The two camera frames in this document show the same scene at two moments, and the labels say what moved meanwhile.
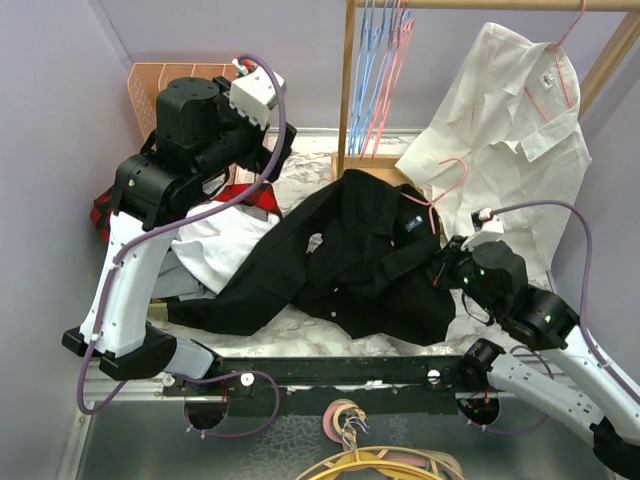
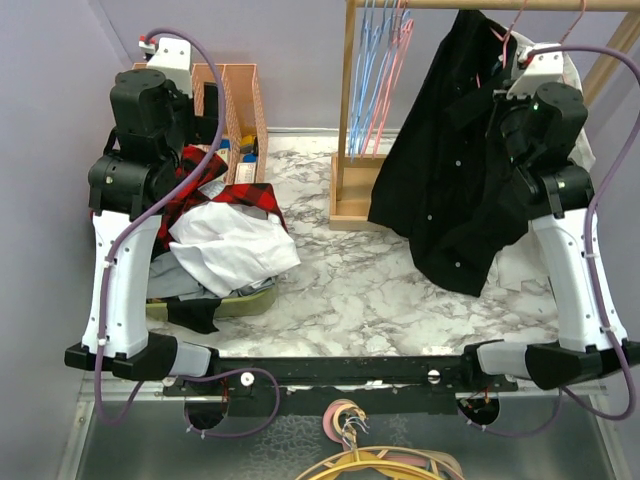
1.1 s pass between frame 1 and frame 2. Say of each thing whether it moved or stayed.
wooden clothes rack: stayed
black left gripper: moved
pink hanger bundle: stayed
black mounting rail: stayed
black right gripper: moved
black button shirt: moved
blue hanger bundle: stayed
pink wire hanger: moved
